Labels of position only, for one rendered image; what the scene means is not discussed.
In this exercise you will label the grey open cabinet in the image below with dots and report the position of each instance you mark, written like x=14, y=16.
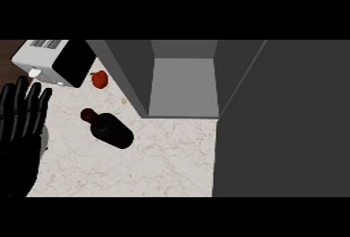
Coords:
x=181, y=86

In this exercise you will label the red bell pepper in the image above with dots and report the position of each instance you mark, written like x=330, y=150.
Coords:
x=99, y=79

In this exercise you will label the dark grey cabinet door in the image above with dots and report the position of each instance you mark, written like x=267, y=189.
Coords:
x=286, y=123

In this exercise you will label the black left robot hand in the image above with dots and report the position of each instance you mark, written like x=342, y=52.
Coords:
x=17, y=135

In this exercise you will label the white microwave with black door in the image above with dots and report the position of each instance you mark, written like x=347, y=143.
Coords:
x=54, y=60

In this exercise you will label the dark red wine bottle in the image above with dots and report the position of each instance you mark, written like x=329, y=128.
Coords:
x=109, y=129

